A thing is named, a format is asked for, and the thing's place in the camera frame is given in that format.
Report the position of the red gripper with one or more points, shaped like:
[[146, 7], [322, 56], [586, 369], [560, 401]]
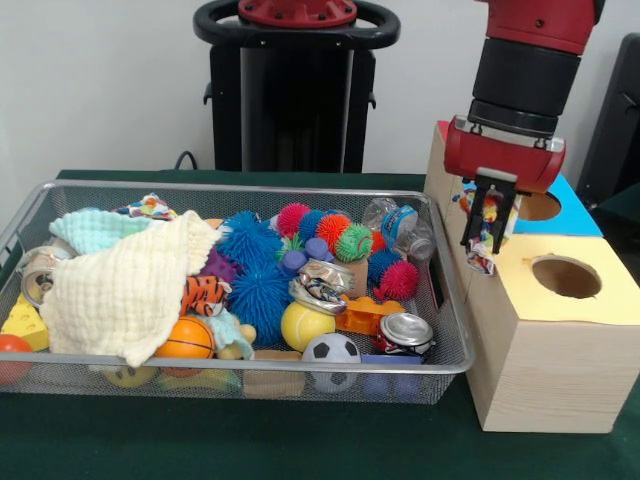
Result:
[[465, 160]]

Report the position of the multicolour patterned cloth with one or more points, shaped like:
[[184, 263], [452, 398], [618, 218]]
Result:
[[488, 225]]

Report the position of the cream knitted cloth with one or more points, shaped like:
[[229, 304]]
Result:
[[120, 290]]

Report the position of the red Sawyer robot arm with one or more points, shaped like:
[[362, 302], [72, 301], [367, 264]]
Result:
[[530, 60]]

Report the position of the clear mesh bin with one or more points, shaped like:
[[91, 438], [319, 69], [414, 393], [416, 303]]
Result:
[[450, 340]]

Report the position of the wooden box with three holes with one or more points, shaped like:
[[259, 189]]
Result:
[[540, 380]]

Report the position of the crushed red drink can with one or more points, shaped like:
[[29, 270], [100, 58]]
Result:
[[408, 330]]

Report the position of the black monitor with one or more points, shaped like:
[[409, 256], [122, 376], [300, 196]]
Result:
[[620, 130]]

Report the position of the black and white soccer ball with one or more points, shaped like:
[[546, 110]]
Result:
[[332, 350]]

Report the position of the yellow tennis ball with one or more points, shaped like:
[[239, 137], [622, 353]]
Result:
[[306, 325]]

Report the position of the blue spiky rubber ball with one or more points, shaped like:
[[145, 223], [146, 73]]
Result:
[[262, 300], [250, 240]]

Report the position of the striped tiger plush toy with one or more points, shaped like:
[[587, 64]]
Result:
[[205, 295]]

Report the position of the orange toy basketball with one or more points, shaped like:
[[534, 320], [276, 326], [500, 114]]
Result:
[[185, 340]]

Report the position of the mint green cloth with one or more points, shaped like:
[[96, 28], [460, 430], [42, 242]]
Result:
[[90, 230]]

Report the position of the silver drink can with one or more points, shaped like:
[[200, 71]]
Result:
[[35, 275]]

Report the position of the yellow cheese wedge toy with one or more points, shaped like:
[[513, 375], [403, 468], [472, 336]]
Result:
[[25, 328]]

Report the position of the red ball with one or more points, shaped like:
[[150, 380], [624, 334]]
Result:
[[10, 355]]

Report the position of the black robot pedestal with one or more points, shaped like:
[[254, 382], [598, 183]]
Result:
[[290, 110]]

